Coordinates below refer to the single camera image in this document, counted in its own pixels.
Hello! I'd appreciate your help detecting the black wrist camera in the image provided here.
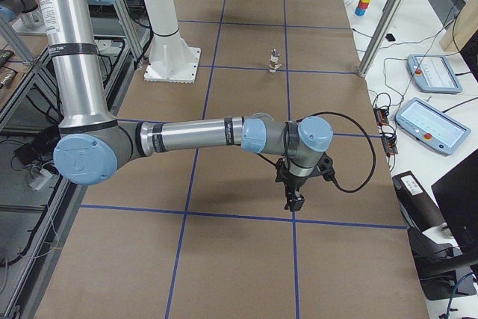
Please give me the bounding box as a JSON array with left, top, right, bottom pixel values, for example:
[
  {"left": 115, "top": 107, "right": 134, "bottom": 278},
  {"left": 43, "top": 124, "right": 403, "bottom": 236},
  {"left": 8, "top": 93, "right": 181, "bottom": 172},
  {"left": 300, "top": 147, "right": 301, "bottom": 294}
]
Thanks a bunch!
[{"left": 317, "top": 152, "right": 336, "bottom": 182}]

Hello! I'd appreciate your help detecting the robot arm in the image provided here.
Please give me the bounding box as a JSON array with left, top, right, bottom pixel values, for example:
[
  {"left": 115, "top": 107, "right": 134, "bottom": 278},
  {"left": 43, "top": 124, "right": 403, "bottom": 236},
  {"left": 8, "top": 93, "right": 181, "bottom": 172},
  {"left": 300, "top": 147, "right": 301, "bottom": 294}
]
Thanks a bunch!
[{"left": 38, "top": 0, "right": 335, "bottom": 211}]

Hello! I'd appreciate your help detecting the small black puck device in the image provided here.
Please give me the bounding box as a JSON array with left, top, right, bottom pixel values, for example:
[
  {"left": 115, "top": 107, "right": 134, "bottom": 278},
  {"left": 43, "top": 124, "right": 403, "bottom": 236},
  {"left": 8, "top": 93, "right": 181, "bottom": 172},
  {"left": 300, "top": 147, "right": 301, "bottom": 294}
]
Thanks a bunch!
[{"left": 385, "top": 34, "right": 396, "bottom": 42}]

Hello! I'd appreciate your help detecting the red wooden block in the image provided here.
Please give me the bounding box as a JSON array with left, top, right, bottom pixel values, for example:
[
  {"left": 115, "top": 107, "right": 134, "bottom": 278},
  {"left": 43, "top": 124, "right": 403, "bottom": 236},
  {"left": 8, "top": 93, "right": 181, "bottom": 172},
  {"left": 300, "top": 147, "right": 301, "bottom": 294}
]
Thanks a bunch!
[{"left": 357, "top": 0, "right": 369, "bottom": 10}]

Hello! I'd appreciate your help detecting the black monitor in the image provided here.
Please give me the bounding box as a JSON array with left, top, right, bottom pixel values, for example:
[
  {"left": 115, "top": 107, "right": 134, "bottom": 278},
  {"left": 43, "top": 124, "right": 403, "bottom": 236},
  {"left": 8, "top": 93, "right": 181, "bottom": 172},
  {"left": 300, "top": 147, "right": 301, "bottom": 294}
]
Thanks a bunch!
[{"left": 432, "top": 150, "right": 478, "bottom": 253}]

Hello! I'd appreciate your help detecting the aluminium frame post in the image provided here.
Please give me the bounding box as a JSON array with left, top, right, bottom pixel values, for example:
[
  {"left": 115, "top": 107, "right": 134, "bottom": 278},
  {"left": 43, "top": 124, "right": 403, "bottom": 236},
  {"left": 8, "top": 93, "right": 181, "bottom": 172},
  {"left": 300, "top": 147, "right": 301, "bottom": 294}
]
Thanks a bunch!
[{"left": 357, "top": 0, "right": 404, "bottom": 78}]

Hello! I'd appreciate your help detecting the far teach pendant tablet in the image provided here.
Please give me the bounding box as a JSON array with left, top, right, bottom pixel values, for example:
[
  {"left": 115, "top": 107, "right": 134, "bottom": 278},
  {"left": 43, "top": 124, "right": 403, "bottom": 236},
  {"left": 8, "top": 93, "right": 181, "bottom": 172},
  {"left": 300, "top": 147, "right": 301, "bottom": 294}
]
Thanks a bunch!
[{"left": 407, "top": 54, "right": 463, "bottom": 94}]

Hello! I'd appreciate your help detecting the teach pendant tablet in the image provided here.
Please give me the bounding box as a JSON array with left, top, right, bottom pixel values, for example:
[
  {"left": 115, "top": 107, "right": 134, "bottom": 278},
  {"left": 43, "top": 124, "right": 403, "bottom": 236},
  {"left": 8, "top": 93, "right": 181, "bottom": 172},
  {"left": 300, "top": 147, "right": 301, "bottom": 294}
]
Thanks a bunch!
[
  {"left": 407, "top": 54, "right": 463, "bottom": 94},
  {"left": 395, "top": 98, "right": 471, "bottom": 155}
]

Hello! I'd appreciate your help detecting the aluminium frame rack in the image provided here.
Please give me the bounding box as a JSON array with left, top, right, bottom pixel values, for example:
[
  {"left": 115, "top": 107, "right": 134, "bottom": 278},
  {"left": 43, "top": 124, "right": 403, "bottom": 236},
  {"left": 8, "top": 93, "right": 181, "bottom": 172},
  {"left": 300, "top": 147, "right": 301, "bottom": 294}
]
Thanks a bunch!
[{"left": 0, "top": 0, "right": 150, "bottom": 319}]

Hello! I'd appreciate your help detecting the blue wooden block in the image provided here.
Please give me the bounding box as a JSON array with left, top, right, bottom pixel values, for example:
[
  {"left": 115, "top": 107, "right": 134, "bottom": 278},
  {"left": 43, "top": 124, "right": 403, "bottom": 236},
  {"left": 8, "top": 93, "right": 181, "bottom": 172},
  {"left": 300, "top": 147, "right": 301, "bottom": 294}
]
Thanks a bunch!
[{"left": 354, "top": 7, "right": 366, "bottom": 16}]

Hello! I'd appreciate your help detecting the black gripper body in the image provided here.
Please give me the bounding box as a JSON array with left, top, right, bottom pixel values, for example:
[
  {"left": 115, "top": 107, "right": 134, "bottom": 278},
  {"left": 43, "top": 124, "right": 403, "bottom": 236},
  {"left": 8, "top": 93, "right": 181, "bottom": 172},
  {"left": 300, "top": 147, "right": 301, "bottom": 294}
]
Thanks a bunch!
[{"left": 275, "top": 158, "right": 305, "bottom": 211}]

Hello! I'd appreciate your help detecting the near teach pendant tablet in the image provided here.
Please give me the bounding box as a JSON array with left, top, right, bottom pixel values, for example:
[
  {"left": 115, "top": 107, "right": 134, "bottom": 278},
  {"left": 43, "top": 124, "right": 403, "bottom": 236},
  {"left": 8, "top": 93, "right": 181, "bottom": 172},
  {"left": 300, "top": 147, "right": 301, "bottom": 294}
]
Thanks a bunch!
[{"left": 395, "top": 98, "right": 471, "bottom": 155}]

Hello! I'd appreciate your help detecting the black box with label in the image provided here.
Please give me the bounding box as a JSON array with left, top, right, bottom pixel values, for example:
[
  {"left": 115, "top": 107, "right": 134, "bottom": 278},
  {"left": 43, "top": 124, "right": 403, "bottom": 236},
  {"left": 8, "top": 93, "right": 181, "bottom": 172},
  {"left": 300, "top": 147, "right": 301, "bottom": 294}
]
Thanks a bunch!
[{"left": 392, "top": 171, "right": 445, "bottom": 232}]

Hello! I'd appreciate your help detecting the brown paper table mat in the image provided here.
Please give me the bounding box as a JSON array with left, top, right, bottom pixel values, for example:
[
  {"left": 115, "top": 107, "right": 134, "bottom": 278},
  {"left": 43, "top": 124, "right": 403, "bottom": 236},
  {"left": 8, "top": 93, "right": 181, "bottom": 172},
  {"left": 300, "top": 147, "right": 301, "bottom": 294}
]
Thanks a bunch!
[{"left": 36, "top": 0, "right": 428, "bottom": 318}]

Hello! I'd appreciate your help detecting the white PPR pipe fitting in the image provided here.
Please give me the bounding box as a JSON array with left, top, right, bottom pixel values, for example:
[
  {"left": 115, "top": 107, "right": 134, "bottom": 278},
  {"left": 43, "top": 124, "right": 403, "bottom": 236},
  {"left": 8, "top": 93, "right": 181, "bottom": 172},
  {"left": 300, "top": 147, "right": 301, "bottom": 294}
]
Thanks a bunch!
[{"left": 269, "top": 55, "right": 282, "bottom": 73}]

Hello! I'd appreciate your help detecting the white camera pole with base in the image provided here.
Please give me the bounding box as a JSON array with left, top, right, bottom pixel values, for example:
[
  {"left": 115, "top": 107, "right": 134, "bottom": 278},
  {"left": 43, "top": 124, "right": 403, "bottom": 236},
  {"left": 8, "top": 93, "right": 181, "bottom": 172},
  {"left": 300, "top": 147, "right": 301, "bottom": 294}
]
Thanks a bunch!
[{"left": 144, "top": 0, "right": 201, "bottom": 84}]

